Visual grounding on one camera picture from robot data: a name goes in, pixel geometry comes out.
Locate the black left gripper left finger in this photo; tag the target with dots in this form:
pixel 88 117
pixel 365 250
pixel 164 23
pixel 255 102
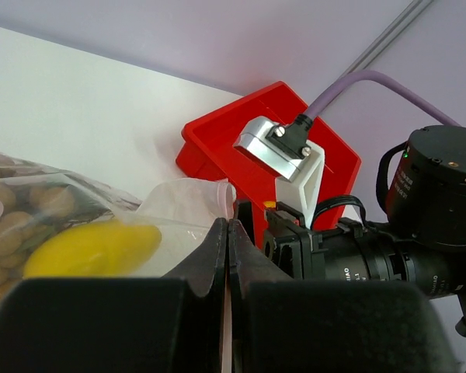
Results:
pixel 155 324

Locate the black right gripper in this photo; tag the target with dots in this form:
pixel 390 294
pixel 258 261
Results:
pixel 352 251

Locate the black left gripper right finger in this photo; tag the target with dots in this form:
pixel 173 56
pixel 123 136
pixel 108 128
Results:
pixel 283 325

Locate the yellow fake mango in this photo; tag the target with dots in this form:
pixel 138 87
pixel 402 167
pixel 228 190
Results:
pixel 98 249

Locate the clear zip top bag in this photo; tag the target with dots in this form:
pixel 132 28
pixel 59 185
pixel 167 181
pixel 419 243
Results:
pixel 183 210

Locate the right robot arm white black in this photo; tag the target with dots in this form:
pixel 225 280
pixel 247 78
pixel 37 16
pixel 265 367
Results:
pixel 421 187

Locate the fake brown grape bunch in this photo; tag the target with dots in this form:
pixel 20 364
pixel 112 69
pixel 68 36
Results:
pixel 33 204

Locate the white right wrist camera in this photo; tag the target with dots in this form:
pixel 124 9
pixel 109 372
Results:
pixel 300 178

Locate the aluminium frame post right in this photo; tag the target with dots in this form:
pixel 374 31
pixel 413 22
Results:
pixel 395 29

